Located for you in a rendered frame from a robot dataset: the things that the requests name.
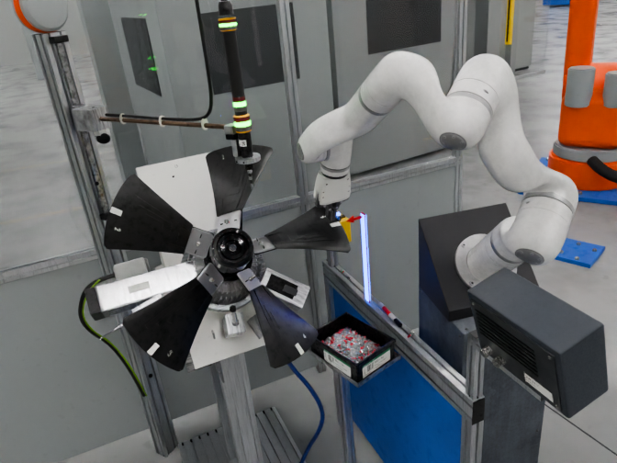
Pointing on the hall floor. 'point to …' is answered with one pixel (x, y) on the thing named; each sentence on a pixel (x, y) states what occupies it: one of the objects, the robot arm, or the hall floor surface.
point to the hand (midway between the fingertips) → (330, 212)
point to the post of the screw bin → (345, 419)
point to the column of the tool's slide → (162, 434)
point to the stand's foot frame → (203, 446)
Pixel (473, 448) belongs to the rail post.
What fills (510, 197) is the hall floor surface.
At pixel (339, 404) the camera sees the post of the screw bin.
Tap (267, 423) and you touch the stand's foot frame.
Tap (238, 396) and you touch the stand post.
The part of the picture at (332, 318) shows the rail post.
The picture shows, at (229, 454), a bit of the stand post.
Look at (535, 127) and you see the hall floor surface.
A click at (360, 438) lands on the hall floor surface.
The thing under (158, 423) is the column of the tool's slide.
